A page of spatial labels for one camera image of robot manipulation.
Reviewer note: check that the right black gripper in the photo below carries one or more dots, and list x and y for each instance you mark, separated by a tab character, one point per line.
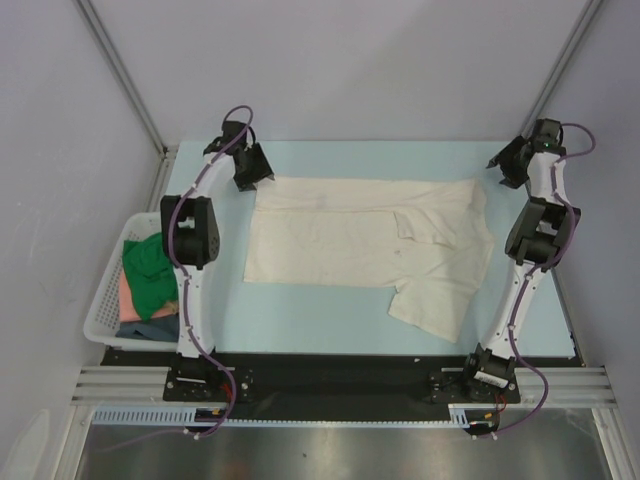
511	163

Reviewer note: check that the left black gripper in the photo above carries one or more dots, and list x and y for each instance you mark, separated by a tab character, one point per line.
262	169

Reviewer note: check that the cream t shirt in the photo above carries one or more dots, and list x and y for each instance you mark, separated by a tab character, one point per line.
427	240

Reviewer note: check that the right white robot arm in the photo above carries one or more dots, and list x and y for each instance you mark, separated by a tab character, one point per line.
536	243

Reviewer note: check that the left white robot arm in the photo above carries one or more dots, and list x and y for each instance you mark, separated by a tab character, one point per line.
192	240

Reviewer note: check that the green t shirt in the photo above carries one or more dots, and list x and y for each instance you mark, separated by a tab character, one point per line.
149	274

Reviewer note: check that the blue t shirt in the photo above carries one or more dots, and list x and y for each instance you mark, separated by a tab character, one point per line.
161	329

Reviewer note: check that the pink t shirt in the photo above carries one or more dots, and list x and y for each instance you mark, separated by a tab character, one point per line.
127	312

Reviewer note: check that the white plastic laundry basket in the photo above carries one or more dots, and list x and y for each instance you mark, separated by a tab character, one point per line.
102	322

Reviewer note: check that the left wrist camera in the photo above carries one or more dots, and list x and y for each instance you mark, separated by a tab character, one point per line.
235	135

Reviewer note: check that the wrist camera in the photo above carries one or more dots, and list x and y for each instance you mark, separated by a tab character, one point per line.
235	135
547	132

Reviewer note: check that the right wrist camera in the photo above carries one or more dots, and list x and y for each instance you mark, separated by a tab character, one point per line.
547	132

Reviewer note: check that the left aluminium corner post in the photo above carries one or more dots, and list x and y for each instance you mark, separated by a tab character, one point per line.
107	48

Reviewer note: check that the aluminium corner post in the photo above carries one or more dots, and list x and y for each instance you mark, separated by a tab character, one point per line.
572	44
107	48

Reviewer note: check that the right aluminium corner post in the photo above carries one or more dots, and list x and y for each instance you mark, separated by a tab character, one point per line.
572	44

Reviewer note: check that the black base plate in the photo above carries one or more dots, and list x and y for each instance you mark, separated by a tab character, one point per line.
319	387

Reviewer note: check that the aluminium frame rail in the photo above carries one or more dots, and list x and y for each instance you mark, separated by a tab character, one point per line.
569	388

